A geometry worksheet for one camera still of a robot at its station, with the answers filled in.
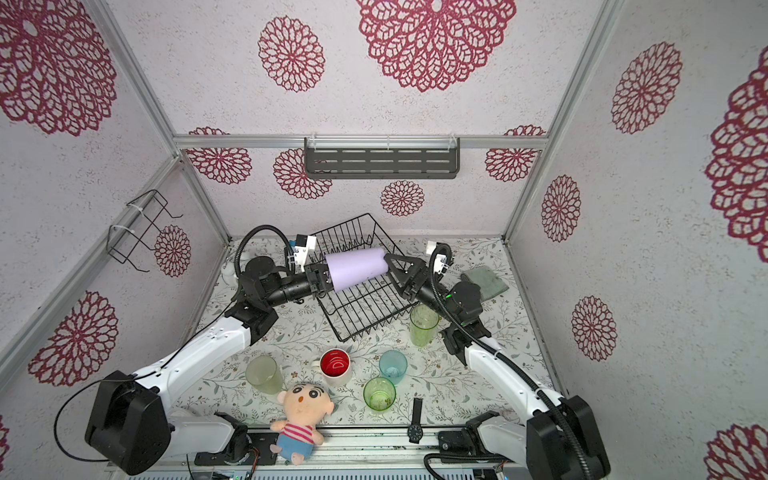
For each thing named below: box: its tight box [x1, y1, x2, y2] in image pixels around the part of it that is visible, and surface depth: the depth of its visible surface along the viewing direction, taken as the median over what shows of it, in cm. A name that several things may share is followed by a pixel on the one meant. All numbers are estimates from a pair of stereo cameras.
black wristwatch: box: [407, 397, 424, 444], surface depth 79 cm
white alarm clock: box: [221, 262, 240, 290], surface depth 98 cm
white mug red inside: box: [310, 348, 353, 388], surface depth 84 cm
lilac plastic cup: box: [326, 248, 389, 293], surface depth 65 cm
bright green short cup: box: [363, 376, 397, 412], surface depth 83 cm
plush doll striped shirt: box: [270, 383, 335, 465], surface depth 74 cm
